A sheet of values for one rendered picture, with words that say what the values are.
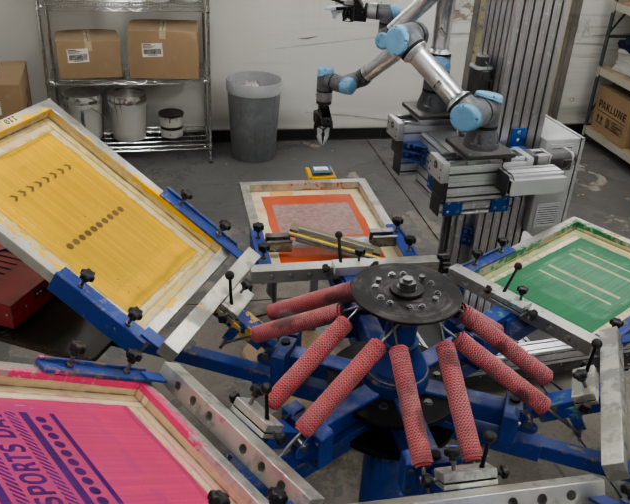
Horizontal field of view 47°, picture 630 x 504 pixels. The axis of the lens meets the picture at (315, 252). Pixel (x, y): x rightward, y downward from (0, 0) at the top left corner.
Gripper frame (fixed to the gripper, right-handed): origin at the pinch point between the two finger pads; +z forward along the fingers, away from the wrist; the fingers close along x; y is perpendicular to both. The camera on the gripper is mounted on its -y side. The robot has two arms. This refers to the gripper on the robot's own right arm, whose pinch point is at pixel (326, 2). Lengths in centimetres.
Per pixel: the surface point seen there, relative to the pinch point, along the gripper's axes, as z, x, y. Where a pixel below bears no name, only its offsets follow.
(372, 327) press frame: -45, -175, 43
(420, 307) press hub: -57, -201, 10
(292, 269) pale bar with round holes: -14, -150, 44
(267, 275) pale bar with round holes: -6, -153, 45
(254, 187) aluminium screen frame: 18, -75, 60
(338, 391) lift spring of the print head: -40, -223, 20
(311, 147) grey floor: 40, 214, 199
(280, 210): 3, -90, 61
